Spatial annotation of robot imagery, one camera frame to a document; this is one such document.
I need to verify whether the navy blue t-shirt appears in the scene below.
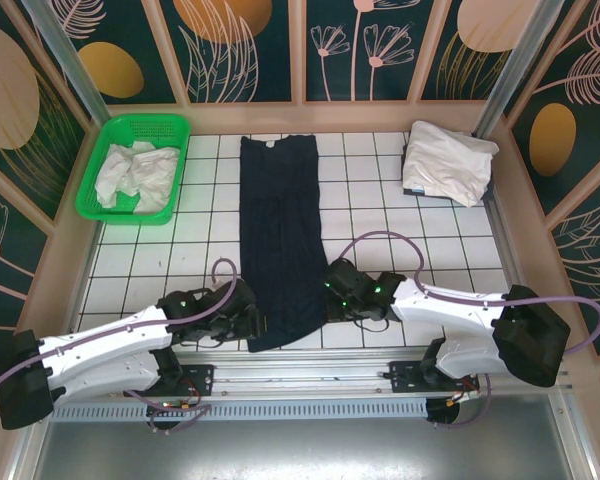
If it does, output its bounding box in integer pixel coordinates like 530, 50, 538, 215
238, 133, 332, 355

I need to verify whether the white crumpled t-shirt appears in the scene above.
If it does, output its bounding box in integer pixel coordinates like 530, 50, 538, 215
95, 140, 183, 209

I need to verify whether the white folded t-shirt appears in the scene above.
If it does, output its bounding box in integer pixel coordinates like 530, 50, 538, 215
401, 120, 501, 209

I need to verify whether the green plastic basket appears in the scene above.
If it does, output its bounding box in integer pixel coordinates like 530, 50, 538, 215
74, 113, 191, 228

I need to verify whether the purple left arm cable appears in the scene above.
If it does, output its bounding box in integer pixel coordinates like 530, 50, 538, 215
0, 256, 242, 436

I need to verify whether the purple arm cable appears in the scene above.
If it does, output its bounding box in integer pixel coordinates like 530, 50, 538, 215
338, 230, 600, 432
0, 256, 242, 436

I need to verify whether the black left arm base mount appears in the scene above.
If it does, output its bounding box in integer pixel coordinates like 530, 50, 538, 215
123, 363, 217, 400

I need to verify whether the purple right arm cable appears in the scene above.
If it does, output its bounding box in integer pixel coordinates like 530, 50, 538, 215
338, 230, 600, 432

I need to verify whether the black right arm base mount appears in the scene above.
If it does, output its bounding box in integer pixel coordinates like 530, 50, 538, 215
378, 358, 482, 400

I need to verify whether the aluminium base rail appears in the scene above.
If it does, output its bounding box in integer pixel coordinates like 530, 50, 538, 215
177, 348, 577, 399

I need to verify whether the grey slotted cable duct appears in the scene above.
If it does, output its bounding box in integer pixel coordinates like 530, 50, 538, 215
51, 398, 432, 423

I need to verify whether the aluminium frame post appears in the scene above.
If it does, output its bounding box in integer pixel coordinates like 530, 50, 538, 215
21, 0, 109, 132
472, 0, 550, 140

